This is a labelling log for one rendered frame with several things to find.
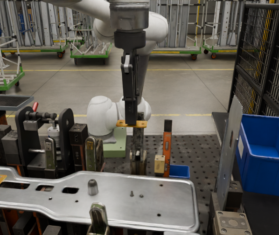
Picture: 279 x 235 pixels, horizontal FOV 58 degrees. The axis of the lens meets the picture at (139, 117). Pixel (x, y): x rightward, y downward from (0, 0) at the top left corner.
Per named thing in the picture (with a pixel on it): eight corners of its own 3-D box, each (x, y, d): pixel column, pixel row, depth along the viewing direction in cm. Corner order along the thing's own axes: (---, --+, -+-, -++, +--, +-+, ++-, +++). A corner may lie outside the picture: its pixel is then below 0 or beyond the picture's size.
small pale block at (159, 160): (152, 237, 101) (154, 160, 86) (152, 229, 105) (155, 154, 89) (161, 238, 101) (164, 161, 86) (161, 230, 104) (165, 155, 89)
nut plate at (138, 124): (115, 126, 68) (115, 122, 68) (118, 120, 72) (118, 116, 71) (146, 127, 68) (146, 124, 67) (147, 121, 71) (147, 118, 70)
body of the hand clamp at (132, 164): (130, 229, 105) (129, 157, 90) (133, 217, 111) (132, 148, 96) (144, 231, 104) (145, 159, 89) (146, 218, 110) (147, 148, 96)
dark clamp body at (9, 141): (12, 217, 111) (-9, 141, 95) (28, 196, 123) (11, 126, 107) (35, 220, 110) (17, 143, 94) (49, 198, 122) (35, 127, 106)
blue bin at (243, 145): (242, 191, 77) (250, 155, 72) (232, 142, 104) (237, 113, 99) (303, 200, 74) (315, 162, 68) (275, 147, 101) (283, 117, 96)
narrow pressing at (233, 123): (220, 220, 71) (240, 107, 57) (214, 192, 81) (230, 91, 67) (223, 220, 71) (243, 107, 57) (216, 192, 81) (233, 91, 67)
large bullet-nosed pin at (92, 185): (87, 198, 81) (85, 182, 78) (90, 191, 84) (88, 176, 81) (96, 199, 81) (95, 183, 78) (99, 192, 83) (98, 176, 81)
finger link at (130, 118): (136, 99, 66) (136, 100, 65) (136, 123, 68) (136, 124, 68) (124, 98, 66) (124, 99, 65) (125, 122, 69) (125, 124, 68)
